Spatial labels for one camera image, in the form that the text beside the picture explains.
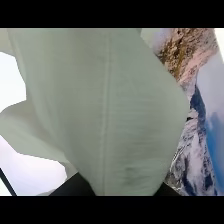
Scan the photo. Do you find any white shirt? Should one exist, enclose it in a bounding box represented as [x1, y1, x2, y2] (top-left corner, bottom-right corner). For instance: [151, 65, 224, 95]
[0, 28, 192, 197]

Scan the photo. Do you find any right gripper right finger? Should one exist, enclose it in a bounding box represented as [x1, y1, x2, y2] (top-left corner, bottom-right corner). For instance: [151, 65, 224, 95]
[153, 181, 183, 197]

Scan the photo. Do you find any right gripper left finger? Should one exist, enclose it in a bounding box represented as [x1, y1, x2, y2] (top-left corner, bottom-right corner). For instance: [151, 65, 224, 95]
[49, 172, 97, 197]

